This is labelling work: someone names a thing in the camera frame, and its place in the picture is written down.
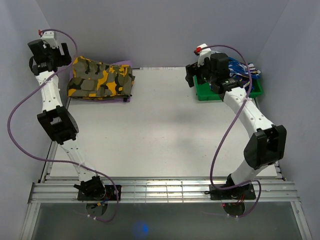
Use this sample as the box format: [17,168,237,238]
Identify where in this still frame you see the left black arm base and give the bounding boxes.
[76,184,117,202]

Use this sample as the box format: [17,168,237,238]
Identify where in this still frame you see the blue white patterned garment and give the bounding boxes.
[209,49,262,93]

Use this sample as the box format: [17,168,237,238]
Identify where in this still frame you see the aluminium front rail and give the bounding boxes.
[28,179,300,204]

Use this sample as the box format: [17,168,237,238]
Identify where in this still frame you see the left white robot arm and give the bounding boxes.
[27,39,106,200]

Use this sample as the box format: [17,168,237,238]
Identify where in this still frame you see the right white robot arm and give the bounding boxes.
[185,49,287,199]

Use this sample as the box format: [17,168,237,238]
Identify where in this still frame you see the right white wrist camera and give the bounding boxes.
[194,43,215,67]

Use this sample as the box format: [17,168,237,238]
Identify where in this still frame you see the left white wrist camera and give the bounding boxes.
[38,30,59,49]

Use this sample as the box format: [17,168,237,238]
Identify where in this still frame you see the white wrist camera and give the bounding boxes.
[194,43,215,67]
[38,30,59,49]

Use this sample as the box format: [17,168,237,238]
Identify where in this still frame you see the camouflage cargo trousers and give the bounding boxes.
[67,56,135,101]

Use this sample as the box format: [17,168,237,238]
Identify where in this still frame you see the folded purple trousers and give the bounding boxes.
[82,60,133,103]

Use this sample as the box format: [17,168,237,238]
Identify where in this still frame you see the green plastic bin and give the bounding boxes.
[193,76,264,101]

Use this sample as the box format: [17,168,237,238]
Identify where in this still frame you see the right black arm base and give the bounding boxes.
[204,184,256,201]

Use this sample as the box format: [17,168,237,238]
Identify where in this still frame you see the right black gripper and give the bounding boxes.
[185,56,216,88]

